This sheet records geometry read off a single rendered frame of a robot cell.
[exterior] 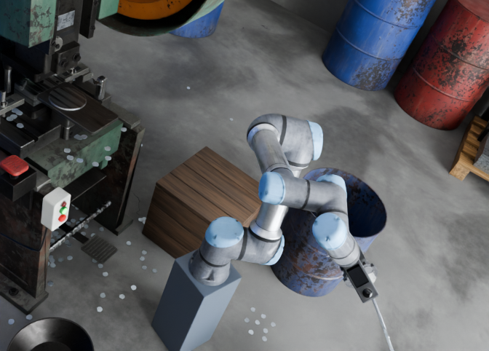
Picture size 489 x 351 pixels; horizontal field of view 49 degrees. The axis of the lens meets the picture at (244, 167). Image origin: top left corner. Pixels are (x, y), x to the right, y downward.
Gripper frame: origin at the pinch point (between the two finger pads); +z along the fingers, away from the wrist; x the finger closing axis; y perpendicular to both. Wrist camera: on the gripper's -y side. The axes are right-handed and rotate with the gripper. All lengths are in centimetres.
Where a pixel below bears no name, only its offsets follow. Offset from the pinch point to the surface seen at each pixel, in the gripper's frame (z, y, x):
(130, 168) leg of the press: 4, 93, 65
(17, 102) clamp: -51, 91, 72
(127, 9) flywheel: -43, 117, 29
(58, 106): -45, 86, 61
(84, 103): -39, 89, 55
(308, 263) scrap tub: 72, 53, 24
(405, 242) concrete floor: 147, 77, -20
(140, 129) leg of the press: -10, 95, 50
